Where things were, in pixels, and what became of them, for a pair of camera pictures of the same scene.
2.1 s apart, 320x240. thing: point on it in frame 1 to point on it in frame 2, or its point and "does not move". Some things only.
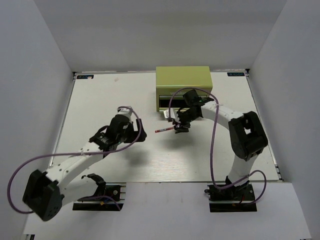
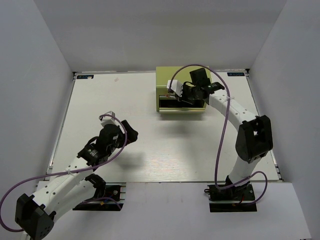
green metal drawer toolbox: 169,79 does not move
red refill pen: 157,130 to 167,96
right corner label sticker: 237,74 does not move
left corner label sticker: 85,77 does not move
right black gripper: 180,128 to 183,98
